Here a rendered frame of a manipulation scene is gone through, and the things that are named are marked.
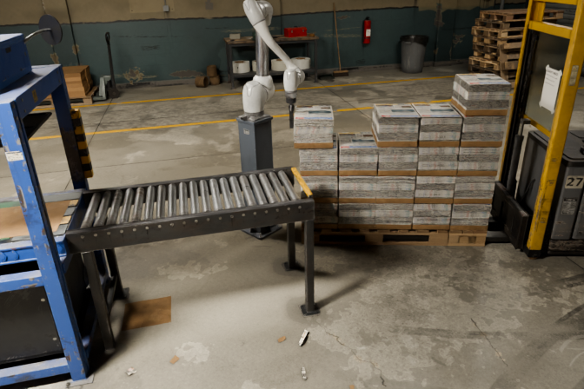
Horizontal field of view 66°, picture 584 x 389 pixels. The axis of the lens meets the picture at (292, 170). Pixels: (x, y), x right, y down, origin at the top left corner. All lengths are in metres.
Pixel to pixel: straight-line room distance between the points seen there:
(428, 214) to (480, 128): 0.75
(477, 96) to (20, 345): 3.15
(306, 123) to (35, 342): 2.10
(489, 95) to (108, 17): 7.69
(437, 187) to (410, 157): 0.32
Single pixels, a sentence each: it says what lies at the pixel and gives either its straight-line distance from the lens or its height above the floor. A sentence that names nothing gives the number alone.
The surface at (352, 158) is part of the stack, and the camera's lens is 3.37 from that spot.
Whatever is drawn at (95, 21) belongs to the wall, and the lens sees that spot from 9.73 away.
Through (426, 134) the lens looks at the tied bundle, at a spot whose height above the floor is 0.94.
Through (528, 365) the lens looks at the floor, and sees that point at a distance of 2.99.
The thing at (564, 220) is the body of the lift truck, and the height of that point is 0.32.
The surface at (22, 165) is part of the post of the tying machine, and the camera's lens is 2.28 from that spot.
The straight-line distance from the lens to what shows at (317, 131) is 3.27.
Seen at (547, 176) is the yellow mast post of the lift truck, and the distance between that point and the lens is 3.56.
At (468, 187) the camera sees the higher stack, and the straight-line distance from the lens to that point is 3.62.
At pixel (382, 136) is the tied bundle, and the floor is 0.92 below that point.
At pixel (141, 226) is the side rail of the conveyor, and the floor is 0.79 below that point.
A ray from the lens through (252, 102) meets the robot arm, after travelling 3.42.
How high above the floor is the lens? 1.99
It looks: 23 degrees down
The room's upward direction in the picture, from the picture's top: 2 degrees counter-clockwise
